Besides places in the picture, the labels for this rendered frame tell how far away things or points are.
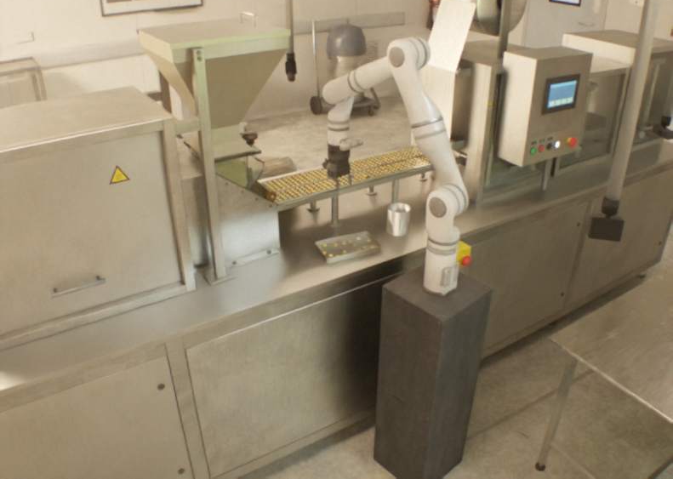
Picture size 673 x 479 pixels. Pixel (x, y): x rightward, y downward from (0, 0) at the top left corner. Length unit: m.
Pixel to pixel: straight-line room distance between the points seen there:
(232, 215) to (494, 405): 1.39
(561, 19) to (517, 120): 4.20
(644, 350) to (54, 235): 1.70
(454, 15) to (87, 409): 1.82
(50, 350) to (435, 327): 1.06
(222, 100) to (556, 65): 1.18
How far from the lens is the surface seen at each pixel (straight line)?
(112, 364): 1.62
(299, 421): 2.09
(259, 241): 1.89
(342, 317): 1.89
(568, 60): 2.25
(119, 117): 1.59
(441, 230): 1.61
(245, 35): 1.61
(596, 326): 1.91
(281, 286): 1.75
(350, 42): 5.75
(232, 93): 1.69
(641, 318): 2.01
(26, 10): 5.35
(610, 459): 2.50
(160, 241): 1.69
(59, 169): 1.55
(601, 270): 3.09
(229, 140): 1.78
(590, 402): 2.70
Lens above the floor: 1.77
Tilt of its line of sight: 28 degrees down
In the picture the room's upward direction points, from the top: straight up
